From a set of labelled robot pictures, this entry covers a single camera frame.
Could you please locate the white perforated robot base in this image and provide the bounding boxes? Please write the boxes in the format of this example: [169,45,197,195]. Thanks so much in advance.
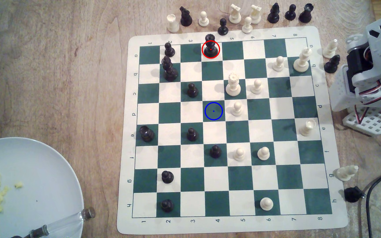
[343,106,381,137]

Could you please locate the white pawn chess piece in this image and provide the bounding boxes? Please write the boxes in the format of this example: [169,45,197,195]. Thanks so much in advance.
[260,197,274,211]
[242,16,253,34]
[257,147,270,161]
[273,56,285,72]
[231,101,243,117]
[198,11,210,27]
[251,79,264,95]
[233,148,246,162]

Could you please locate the black king chess piece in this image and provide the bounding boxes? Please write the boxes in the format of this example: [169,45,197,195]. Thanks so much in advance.
[162,56,179,82]

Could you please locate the white queen chess piece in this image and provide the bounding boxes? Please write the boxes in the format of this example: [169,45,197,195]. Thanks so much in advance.
[225,73,242,97]

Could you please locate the green white chess board mat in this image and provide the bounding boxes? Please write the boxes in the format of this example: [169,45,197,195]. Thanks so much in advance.
[117,26,349,235]

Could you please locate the white rook chess piece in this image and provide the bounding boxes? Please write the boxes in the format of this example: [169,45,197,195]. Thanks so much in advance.
[166,14,180,33]
[299,120,317,137]

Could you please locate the black knight chess piece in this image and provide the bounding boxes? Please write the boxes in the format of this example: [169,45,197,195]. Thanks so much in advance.
[179,6,193,27]

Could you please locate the white bishop chess piece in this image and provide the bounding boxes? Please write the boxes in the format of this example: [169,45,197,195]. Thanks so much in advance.
[322,39,338,59]

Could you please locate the toppled white knight chess piece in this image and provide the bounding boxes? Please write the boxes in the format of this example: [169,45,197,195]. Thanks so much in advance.
[335,165,359,182]

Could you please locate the toppled black chess piece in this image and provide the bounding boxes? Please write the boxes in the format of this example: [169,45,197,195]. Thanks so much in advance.
[344,187,366,203]

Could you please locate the pale blue round plate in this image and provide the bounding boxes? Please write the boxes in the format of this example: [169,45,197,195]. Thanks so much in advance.
[0,137,85,238]

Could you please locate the utensil with clear handle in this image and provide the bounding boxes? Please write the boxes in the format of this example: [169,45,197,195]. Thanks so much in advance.
[10,207,96,238]

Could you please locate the red white servo wires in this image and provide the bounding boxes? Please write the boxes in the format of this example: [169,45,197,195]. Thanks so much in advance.
[356,79,381,125]

